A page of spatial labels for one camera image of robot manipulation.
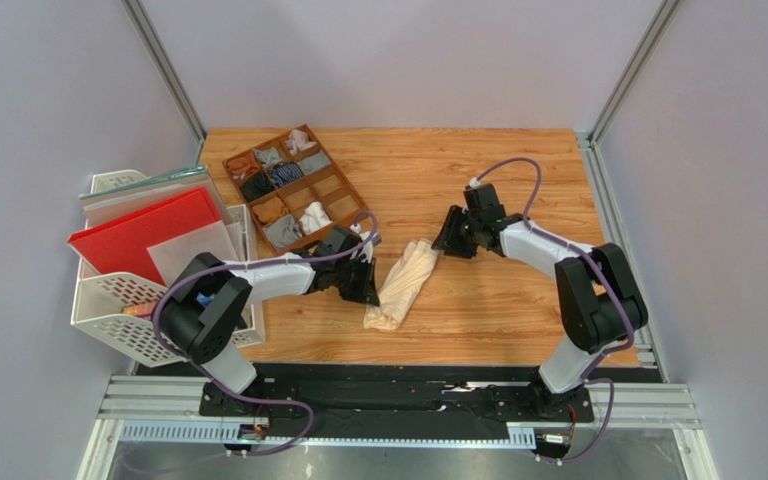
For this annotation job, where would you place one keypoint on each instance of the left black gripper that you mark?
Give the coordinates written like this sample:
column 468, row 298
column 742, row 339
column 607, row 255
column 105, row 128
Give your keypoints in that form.
column 366, row 292

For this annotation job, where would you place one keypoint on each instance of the purple book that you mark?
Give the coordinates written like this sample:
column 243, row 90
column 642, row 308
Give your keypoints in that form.
column 142, row 310

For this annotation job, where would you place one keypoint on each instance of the white file rack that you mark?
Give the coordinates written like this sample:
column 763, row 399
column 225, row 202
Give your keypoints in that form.
column 99, row 300

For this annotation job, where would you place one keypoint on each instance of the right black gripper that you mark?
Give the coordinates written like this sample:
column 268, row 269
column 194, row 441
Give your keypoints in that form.
column 463, row 233

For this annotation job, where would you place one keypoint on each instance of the beige boxer shorts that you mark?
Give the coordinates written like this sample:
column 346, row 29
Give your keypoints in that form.
column 402, row 286

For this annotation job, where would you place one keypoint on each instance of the pink rolled cloth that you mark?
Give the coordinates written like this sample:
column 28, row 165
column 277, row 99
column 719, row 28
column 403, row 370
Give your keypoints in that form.
column 298, row 141

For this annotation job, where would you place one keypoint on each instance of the black rolled cloth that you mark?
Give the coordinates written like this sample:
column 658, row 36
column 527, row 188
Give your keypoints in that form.
column 256, row 186

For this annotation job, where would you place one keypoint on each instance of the orange rolled cloth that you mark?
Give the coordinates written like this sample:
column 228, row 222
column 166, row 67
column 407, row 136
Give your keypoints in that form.
column 243, row 166
column 269, row 211

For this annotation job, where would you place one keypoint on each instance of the red folder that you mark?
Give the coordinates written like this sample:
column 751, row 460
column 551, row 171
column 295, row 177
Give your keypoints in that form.
column 121, row 244

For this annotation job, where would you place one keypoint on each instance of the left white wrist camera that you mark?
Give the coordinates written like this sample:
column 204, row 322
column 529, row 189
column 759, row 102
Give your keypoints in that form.
column 369, row 240

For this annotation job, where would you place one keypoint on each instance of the grey folder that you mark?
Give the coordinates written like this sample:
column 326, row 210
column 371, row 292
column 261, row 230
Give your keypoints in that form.
column 116, row 193

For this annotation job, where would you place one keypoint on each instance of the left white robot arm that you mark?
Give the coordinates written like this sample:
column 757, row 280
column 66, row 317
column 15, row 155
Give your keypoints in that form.
column 198, row 315

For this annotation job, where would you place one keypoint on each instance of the white slotted cable duct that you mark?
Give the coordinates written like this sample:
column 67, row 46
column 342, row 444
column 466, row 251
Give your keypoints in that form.
column 378, row 432

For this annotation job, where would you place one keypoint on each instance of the grey rolled cloth top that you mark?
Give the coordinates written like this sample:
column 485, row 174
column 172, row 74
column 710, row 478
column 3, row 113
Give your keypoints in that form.
column 268, row 157

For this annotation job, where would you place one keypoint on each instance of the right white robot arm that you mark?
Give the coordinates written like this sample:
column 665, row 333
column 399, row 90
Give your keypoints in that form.
column 601, row 305

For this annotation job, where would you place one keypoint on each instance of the grey rolled cloth lower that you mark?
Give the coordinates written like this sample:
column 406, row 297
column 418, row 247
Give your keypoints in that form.
column 283, row 232

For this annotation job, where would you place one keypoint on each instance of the grey rolled cloth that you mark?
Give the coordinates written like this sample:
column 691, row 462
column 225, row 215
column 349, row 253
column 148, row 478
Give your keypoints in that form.
column 283, row 232
column 314, row 163
column 268, row 157

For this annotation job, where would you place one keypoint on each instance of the striped blue rolled cloth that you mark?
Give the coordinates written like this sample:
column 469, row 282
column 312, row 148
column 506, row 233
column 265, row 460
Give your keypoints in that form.
column 285, row 173

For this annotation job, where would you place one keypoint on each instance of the orange rolled cloth top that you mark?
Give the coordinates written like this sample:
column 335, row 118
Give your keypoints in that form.
column 243, row 166

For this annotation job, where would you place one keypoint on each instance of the translucent white folder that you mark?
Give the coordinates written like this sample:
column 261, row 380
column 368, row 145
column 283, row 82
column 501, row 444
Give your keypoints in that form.
column 226, row 242

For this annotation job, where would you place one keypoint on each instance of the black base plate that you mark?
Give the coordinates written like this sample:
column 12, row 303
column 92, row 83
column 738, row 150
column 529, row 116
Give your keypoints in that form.
column 359, row 392

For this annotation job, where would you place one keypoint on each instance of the white underwear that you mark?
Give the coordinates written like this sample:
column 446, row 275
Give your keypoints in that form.
column 314, row 218

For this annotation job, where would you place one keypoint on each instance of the brown compartment organizer box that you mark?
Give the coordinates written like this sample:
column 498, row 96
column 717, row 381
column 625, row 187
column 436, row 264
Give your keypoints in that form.
column 330, row 186

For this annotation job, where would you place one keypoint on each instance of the grey rolled cloth right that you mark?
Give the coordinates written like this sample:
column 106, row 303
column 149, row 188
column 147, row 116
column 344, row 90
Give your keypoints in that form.
column 314, row 163

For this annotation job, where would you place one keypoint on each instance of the orange rolled cloth lower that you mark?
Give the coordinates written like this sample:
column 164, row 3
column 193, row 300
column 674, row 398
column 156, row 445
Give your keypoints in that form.
column 269, row 211

